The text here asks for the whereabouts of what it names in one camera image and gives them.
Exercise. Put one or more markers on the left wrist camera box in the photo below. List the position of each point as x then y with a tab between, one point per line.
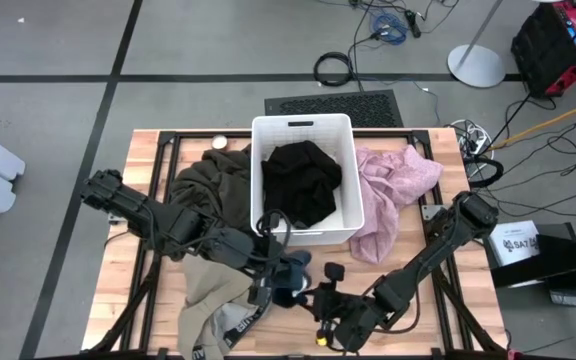
263	295

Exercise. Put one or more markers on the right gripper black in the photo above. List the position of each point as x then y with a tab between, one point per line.
340	315

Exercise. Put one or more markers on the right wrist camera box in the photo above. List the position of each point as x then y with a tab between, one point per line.
334	272

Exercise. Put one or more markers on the small round cream disc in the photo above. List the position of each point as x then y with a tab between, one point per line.
219	142

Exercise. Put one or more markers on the dark olive hooded sweatshirt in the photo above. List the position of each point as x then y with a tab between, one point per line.
213	185

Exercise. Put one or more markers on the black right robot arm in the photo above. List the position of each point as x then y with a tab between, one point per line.
473	215

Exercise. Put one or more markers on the beige cloth garment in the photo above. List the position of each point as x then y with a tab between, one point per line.
208	290

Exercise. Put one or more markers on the white printed cardboard box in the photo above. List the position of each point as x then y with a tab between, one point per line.
510	235

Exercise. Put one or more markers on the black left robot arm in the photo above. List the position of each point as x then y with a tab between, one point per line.
138	212

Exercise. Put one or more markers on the white power strip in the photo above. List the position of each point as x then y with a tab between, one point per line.
474	145

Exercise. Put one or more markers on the black and red equipment case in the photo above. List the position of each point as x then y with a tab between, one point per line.
543	45

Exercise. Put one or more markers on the black perforated floor mat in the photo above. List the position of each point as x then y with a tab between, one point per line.
328	102

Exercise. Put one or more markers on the small red object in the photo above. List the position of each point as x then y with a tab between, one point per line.
512	355

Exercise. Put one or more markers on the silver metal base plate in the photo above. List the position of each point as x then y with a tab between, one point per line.
115	219
429	212

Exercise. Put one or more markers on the grey mesh shorts black waistband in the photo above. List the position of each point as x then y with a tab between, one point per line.
233	320

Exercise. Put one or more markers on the black knit garment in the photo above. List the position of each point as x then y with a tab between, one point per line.
298	180

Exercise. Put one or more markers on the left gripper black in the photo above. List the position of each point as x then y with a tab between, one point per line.
270	265

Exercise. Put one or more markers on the navy blue garment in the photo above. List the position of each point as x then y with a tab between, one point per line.
295	272

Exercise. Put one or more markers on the grey floor lamp stand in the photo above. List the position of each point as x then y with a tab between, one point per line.
475	67

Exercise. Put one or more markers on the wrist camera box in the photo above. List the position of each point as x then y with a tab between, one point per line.
334	272
263	295

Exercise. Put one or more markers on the yellow tape tag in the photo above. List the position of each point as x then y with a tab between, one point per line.
321	341

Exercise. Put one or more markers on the pink garment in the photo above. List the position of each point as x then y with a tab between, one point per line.
393	185

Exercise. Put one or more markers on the large black box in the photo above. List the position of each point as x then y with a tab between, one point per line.
563	255

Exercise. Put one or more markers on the black power strip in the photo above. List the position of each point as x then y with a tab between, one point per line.
413	24

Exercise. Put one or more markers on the black metal rig frame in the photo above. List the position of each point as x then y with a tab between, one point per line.
198	134

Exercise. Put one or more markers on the white perforated laundry basket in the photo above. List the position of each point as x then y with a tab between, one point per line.
268	130

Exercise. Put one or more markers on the grey plastic bag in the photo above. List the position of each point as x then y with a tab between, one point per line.
568	298

